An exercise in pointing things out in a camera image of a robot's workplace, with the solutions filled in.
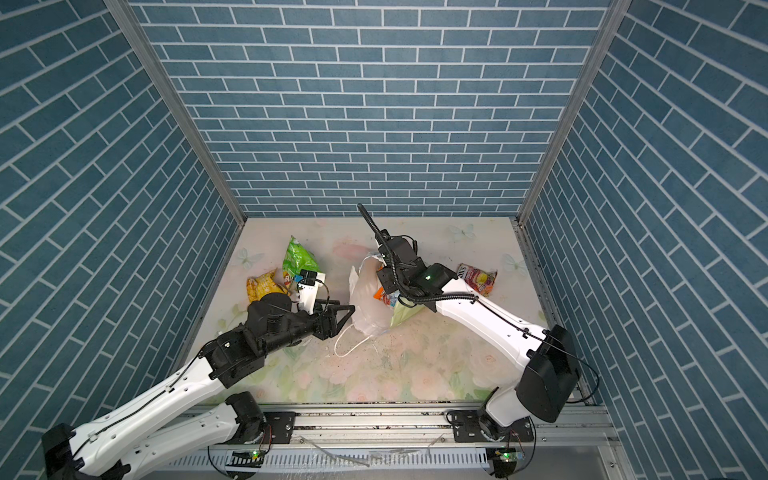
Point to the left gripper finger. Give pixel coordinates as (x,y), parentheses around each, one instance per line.
(335,309)
(336,323)

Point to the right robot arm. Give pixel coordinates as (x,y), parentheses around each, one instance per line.
(545,357)

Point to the green snack bag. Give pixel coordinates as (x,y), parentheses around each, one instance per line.
(296,259)

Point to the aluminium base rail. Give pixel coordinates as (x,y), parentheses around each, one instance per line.
(422,425)

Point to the Fox's fruits candy bag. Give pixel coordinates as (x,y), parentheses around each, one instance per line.
(482,281)

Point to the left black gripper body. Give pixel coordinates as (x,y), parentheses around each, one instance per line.
(299,326)

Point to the orange Fox's candy bag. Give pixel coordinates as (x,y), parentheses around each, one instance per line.
(389,299)

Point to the white vented cable tray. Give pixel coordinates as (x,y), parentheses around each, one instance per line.
(304,460)

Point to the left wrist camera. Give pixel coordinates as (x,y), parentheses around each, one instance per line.
(308,284)

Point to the green floral paper bag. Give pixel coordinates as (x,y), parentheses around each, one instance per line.
(371,317)

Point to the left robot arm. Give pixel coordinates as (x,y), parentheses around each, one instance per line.
(144,434)

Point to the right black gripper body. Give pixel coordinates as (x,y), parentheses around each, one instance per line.
(392,283)

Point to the yellow snack bag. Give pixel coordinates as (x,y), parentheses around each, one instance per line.
(262,285)

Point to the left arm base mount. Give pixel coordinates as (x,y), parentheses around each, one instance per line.
(270,427)

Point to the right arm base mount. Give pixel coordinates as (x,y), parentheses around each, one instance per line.
(475,426)

